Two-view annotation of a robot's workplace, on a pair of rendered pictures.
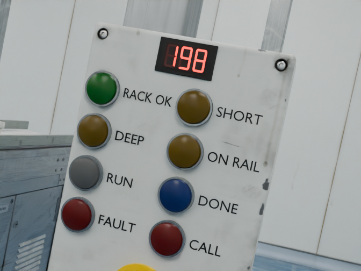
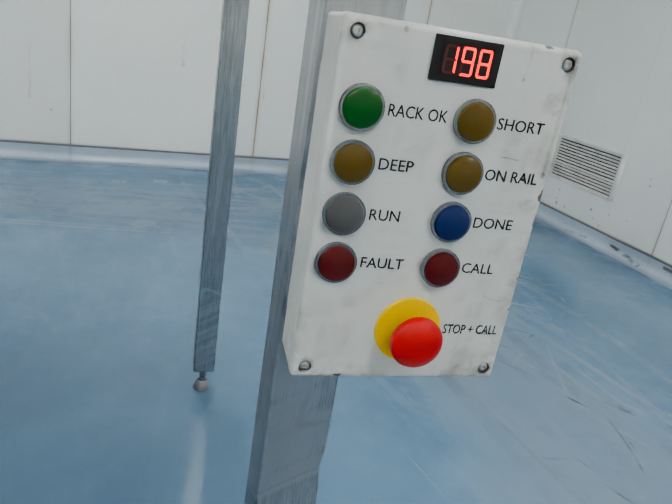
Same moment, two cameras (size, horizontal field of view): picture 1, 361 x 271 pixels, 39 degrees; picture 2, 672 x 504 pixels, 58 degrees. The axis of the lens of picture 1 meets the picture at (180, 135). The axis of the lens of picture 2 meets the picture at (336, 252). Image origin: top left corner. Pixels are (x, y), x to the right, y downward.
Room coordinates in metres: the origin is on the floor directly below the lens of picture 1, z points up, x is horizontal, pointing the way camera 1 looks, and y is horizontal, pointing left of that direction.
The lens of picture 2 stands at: (0.09, 0.27, 1.08)
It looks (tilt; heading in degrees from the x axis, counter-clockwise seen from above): 21 degrees down; 330
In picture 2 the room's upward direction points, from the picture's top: 9 degrees clockwise
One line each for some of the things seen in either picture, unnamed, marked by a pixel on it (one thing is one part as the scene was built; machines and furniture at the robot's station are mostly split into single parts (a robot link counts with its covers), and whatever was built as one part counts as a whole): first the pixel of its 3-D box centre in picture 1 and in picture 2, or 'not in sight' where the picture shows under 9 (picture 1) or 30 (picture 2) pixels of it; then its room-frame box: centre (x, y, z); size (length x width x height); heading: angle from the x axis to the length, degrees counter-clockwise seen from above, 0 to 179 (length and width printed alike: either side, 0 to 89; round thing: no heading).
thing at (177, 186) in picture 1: (175, 195); (452, 223); (0.41, -0.01, 0.96); 0.03 x 0.01 x 0.03; 76
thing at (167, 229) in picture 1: (166, 239); (441, 269); (0.41, -0.01, 0.92); 0.03 x 0.01 x 0.03; 76
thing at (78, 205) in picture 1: (76, 214); (336, 263); (0.42, 0.07, 0.92); 0.03 x 0.01 x 0.03; 76
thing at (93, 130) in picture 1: (93, 130); (353, 163); (0.42, 0.07, 0.99); 0.03 x 0.01 x 0.03; 76
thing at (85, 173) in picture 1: (85, 172); (344, 214); (0.42, 0.07, 0.96); 0.03 x 0.01 x 0.03; 76
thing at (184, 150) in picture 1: (184, 151); (463, 174); (0.41, -0.01, 0.99); 0.03 x 0.01 x 0.03; 76
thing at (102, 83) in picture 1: (101, 88); (362, 107); (0.42, 0.07, 1.03); 0.03 x 0.01 x 0.03; 76
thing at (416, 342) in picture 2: not in sight; (409, 333); (0.41, 0.01, 0.87); 0.04 x 0.04 x 0.04; 76
